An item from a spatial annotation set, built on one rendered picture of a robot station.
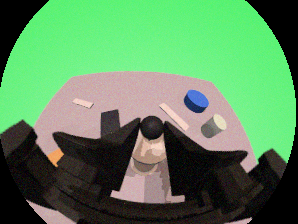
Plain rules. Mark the tan rectangular block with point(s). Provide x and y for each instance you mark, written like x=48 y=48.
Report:
x=55 y=156

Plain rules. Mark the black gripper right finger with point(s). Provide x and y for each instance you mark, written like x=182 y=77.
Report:
x=189 y=163

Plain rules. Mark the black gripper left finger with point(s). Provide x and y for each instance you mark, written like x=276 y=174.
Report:
x=110 y=154

